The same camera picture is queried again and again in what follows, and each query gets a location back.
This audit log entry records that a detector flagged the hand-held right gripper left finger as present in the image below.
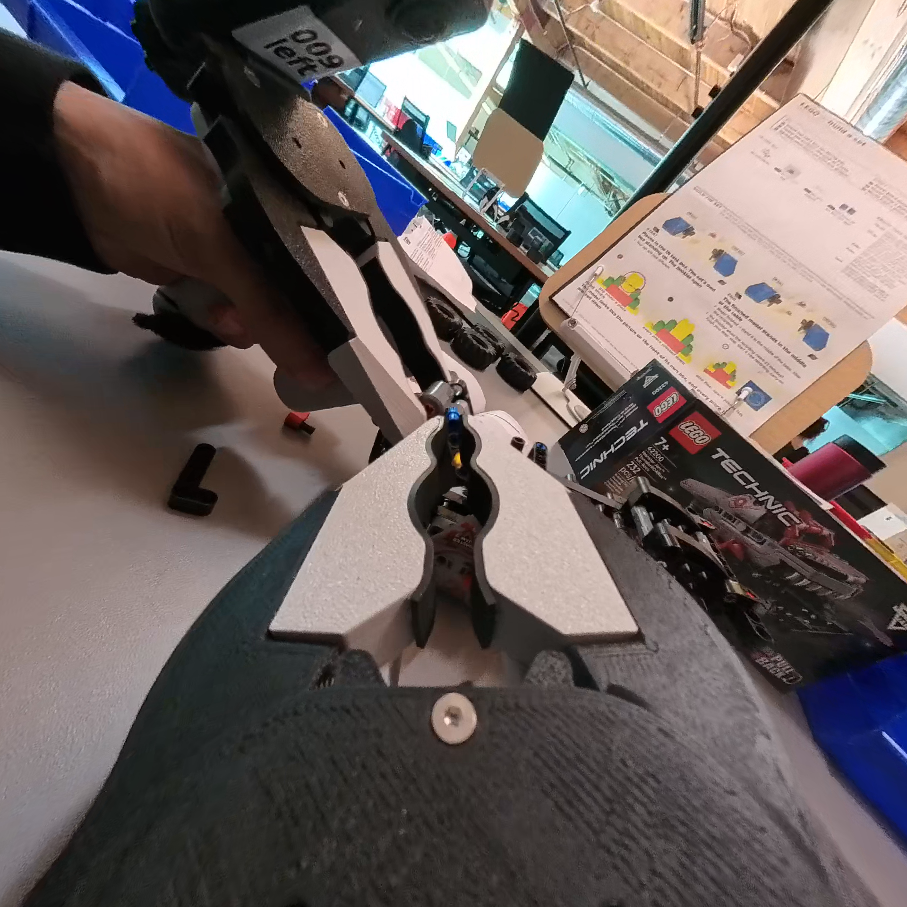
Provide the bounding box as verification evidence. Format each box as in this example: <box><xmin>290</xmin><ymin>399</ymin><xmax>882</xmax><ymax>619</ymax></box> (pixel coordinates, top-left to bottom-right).
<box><xmin>268</xmin><ymin>417</ymin><xmax>449</xmax><ymax>651</ymax></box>

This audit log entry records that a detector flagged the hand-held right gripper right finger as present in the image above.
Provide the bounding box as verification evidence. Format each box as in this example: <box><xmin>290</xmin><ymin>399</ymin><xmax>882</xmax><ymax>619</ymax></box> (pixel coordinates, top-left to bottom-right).
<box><xmin>468</xmin><ymin>414</ymin><xmax>642</xmax><ymax>649</ymax></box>

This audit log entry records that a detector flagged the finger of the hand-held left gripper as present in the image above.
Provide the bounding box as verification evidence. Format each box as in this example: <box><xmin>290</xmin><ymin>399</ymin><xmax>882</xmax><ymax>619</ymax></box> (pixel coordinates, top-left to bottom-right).
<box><xmin>301</xmin><ymin>227</ymin><xmax>446</xmax><ymax>446</ymax></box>
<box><xmin>356</xmin><ymin>240</ymin><xmax>469</xmax><ymax>398</ymax></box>

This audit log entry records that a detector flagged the black grey toy truck chassis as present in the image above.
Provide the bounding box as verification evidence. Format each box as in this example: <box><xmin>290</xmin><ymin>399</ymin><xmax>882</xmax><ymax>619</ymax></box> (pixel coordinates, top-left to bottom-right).
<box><xmin>368</xmin><ymin>379</ymin><xmax>780</xmax><ymax>642</ymax></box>

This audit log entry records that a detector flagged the person's left forearm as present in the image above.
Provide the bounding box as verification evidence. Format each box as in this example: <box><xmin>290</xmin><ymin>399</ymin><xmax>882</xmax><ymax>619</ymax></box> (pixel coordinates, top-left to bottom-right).
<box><xmin>0</xmin><ymin>32</ymin><xmax>114</xmax><ymax>274</ymax></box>

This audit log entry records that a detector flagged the grey desk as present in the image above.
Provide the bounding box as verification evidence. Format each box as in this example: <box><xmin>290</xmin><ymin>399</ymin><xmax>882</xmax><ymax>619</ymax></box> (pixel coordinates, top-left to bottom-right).
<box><xmin>0</xmin><ymin>249</ymin><xmax>907</xmax><ymax>894</ymax></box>

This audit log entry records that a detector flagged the person's left hand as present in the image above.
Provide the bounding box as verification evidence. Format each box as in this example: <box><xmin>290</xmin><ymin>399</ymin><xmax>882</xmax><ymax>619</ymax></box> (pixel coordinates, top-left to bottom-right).
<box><xmin>55</xmin><ymin>80</ymin><xmax>351</xmax><ymax>398</ymax></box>

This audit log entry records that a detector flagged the white paper leaflet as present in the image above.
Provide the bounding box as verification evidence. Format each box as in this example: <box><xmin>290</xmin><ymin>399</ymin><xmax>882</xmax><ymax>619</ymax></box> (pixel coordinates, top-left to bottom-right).
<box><xmin>397</xmin><ymin>216</ymin><xmax>477</xmax><ymax>313</ymax></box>

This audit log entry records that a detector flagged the blue divided storage bin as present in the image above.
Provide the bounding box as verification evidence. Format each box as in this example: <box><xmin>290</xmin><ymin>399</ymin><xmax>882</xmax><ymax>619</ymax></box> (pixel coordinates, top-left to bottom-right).
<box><xmin>0</xmin><ymin>0</ymin><xmax>428</xmax><ymax>238</ymax></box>

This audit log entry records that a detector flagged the black toy tire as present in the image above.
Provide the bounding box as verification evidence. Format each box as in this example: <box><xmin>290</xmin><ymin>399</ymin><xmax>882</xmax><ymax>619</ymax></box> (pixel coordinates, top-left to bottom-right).
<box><xmin>425</xmin><ymin>296</ymin><xmax>465</xmax><ymax>341</ymax></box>
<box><xmin>451</xmin><ymin>325</ymin><xmax>505</xmax><ymax>371</ymax></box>
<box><xmin>496</xmin><ymin>353</ymin><xmax>539</xmax><ymax>392</ymax></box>

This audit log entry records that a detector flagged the open instruction booklet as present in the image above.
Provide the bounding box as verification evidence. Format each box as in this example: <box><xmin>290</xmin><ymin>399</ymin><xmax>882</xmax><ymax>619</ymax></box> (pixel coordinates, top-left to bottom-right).
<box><xmin>464</xmin><ymin>383</ymin><xmax>525</xmax><ymax>444</ymax></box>

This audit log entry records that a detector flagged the white board stand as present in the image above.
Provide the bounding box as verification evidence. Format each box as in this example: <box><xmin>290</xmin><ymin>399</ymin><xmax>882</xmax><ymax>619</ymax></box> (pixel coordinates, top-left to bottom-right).
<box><xmin>528</xmin><ymin>319</ymin><xmax>745</xmax><ymax>426</ymax></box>

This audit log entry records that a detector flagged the black angled brick piece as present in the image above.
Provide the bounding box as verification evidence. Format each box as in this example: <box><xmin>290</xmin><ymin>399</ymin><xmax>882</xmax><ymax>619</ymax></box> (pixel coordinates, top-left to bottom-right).
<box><xmin>167</xmin><ymin>443</ymin><xmax>219</xmax><ymax>517</ymax></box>

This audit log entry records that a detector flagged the wooden display board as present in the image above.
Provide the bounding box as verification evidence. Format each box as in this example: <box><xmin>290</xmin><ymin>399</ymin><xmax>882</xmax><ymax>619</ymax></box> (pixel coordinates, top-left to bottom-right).
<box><xmin>539</xmin><ymin>92</ymin><xmax>907</xmax><ymax>454</ymax></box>

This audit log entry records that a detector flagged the black toy set box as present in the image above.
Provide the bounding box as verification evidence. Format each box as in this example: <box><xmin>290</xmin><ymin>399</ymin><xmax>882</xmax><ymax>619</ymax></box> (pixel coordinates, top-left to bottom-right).
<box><xmin>558</xmin><ymin>360</ymin><xmax>907</xmax><ymax>692</ymax></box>

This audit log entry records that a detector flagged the maroon tumbler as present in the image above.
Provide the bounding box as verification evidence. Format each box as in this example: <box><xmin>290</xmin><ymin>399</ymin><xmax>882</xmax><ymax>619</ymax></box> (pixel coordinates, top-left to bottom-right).
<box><xmin>787</xmin><ymin>434</ymin><xmax>887</xmax><ymax>500</ymax></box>

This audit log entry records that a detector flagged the small blue storage bin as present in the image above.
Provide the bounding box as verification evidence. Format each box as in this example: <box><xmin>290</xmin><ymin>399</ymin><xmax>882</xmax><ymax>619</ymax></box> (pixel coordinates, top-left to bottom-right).
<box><xmin>797</xmin><ymin>652</ymin><xmax>907</xmax><ymax>840</ymax></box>

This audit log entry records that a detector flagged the printed instruction sheet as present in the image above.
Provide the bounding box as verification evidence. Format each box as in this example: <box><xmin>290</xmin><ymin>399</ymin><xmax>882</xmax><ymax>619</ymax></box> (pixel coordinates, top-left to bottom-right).
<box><xmin>553</xmin><ymin>95</ymin><xmax>907</xmax><ymax>436</ymax></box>

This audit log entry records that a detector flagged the black pole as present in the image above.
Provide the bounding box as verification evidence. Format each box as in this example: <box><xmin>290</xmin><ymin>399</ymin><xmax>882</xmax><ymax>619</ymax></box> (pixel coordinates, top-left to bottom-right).
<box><xmin>616</xmin><ymin>0</ymin><xmax>833</xmax><ymax>214</ymax></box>

